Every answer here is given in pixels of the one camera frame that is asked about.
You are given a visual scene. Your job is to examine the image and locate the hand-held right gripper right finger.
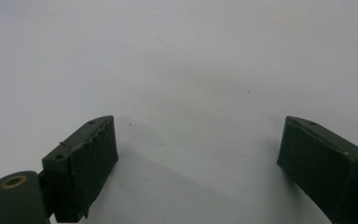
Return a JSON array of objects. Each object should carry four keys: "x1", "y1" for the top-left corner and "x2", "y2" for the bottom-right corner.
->
[{"x1": 276, "y1": 115, "x2": 358, "y2": 224}]

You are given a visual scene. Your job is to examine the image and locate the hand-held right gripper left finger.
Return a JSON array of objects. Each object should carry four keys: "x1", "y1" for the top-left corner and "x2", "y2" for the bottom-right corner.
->
[{"x1": 41, "y1": 115, "x2": 119, "y2": 224}]

